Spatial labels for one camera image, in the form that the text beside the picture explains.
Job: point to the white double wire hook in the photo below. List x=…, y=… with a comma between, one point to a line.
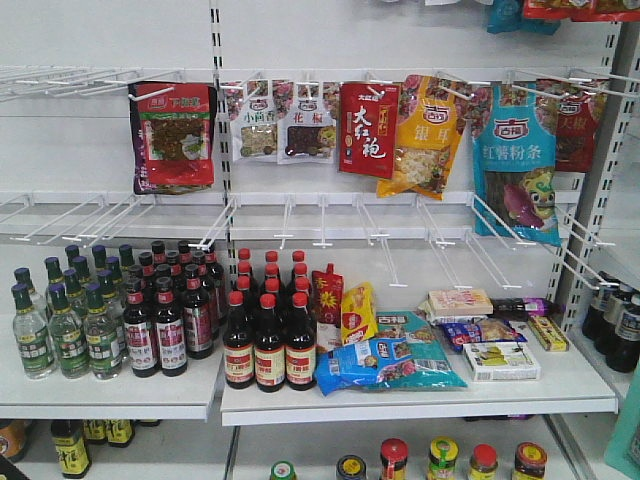
x=219, y=226

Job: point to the white hook rail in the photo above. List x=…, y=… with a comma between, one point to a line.
x=218, y=198
x=35, y=80

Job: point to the yellow snack bag hanging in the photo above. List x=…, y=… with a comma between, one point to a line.
x=432, y=118

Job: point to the red pickled vegetable pouch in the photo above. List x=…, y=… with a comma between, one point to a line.
x=172, y=132

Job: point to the blue snack bag lower left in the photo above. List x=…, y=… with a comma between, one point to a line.
x=358, y=364

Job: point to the white fennel seed pouch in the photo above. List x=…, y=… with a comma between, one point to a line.
x=254, y=126

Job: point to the pink Pocky box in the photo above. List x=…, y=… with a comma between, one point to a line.
x=459, y=302

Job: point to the blue white snack packet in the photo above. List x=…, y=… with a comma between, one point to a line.
x=483, y=331

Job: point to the white upper hook rail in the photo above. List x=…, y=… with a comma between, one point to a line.
x=35, y=80

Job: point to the red Dahongpao tea bag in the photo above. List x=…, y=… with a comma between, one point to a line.
x=368, y=120

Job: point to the Franzzi cookie box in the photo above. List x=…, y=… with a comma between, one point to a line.
x=501, y=361

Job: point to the white lower hook rail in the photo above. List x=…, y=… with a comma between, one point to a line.
x=218, y=198

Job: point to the white peppercorn pouch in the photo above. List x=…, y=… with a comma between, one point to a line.
x=307, y=133

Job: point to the dark soy sauce bottle red cap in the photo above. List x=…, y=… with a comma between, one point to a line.
x=238, y=341

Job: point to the red spouted sauce pouch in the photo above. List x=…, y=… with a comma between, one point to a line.
x=327, y=293

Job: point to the teal sweet potato noodle bag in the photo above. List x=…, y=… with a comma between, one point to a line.
x=514, y=153

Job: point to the white T-end peg hook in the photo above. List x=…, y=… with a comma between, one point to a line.
x=326, y=231

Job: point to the white slotted shelf upright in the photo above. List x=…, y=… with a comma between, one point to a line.
x=225, y=247

